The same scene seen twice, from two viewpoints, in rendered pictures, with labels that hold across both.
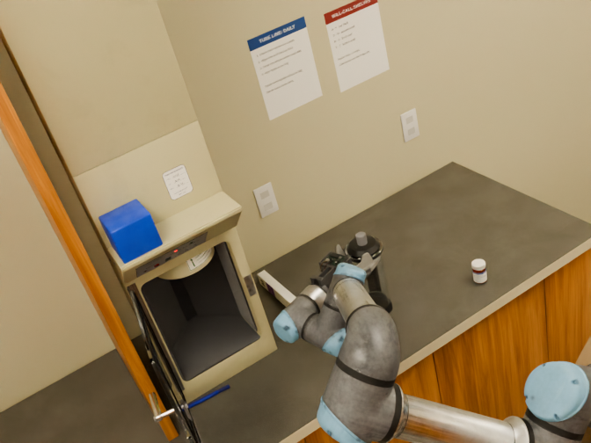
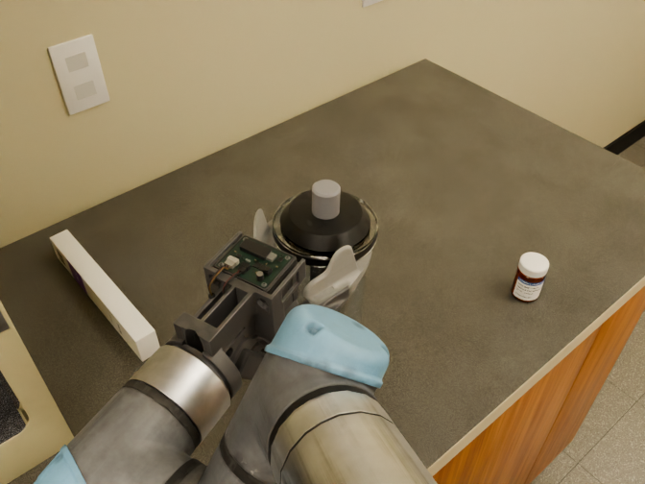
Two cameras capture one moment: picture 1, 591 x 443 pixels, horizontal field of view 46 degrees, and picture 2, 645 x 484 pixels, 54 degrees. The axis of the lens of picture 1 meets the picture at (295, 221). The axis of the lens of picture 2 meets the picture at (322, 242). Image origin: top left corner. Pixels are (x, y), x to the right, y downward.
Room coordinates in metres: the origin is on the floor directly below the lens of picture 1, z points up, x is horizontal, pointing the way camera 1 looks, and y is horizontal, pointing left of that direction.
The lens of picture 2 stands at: (1.09, -0.01, 1.65)
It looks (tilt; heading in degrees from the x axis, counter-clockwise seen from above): 44 degrees down; 342
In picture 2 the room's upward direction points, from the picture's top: straight up
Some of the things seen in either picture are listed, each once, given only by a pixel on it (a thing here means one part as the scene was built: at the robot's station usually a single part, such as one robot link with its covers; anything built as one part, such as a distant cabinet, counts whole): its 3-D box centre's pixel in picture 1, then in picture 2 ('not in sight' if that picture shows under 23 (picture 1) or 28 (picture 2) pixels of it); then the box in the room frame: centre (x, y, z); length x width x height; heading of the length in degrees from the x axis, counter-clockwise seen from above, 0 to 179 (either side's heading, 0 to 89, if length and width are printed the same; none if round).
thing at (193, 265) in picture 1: (180, 250); not in sight; (1.59, 0.32, 1.34); 0.18 x 0.18 x 0.05
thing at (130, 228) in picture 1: (130, 230); not in sight; (1.40, 0.37, 1.56); 0.10 x 0.10 x 0.09; 22
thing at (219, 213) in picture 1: (181, 243); not in sight; (1.44, 0.28, 1.46); 0.32 x 0.12 x 0.10; 112
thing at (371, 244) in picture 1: (362, 243); (325, 212); (1.55, -0.16, 1.23); 0.09 x 0.09 x 0.07
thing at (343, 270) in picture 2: (367, 261); (342, 266); (1.48, -0.16, 1.22); 0.09 x 0.03 x 0.06; 107
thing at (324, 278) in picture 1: (331, 278); (240, 316); (1.45, -0.05, 1.22); 0.12 x 0.08 x 0.09; 131
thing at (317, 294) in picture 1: (313, 299); (179, 389); (1.40, 0.01, 1.21); 0.08 x 0.05 x 0.08; 41
